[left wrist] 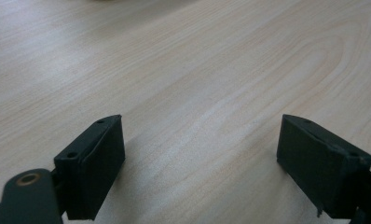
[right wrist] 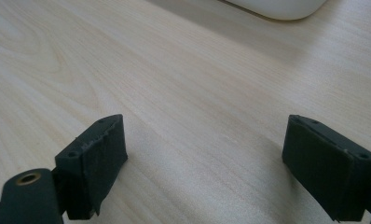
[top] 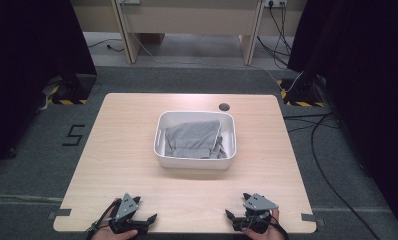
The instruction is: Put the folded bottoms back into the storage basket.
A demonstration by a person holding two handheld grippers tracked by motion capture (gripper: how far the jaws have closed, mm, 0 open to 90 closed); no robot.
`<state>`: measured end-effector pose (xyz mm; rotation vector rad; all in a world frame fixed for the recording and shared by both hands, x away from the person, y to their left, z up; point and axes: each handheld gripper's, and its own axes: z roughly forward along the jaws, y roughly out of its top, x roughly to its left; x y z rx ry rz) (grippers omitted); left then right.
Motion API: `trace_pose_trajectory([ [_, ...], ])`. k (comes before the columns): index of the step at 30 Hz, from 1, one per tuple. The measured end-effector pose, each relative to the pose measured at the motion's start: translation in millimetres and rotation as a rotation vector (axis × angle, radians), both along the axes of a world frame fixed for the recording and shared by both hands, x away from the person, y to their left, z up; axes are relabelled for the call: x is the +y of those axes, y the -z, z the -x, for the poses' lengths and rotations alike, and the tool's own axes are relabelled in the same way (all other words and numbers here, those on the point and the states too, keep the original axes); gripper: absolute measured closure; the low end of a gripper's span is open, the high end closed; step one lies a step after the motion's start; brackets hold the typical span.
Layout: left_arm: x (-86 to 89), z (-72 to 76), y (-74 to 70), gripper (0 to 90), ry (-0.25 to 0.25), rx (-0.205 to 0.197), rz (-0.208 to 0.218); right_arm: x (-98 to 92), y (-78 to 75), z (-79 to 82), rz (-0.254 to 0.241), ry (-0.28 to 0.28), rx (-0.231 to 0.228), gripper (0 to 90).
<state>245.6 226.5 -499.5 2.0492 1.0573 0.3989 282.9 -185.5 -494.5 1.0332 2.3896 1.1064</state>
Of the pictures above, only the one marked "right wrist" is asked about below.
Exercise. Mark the white plastic bin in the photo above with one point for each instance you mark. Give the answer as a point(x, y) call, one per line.
point(277, 7)

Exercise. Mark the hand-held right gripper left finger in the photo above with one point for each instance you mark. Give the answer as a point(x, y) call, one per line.
point(90, 165)

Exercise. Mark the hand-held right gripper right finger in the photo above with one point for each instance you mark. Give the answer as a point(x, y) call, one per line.
point(326, 168)

